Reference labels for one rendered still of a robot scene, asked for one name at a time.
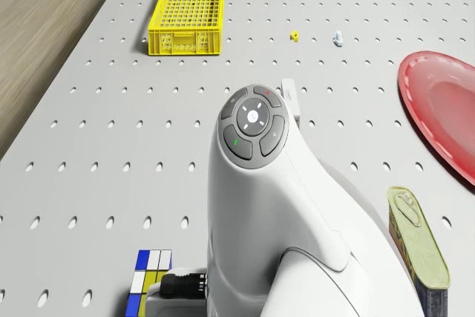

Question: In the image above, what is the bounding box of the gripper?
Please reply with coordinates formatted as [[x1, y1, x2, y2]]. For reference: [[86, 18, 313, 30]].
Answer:
[[146, 265, 209, 317]]

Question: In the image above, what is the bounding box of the yellow basket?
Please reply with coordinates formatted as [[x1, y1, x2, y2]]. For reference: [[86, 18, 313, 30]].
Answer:
[[147, 0, 227, 56]]

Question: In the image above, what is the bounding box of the puzzle cube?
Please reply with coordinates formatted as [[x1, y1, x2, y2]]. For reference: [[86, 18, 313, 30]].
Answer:
[[125, 249, 174, 317]]

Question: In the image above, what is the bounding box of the flat-sided can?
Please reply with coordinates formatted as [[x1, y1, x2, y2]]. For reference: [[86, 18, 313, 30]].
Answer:
[[387, 186, 452, 317]]

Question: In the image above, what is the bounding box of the red plate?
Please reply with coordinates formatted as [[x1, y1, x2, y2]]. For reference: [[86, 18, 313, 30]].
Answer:
[[398, 50, 475, 186]]

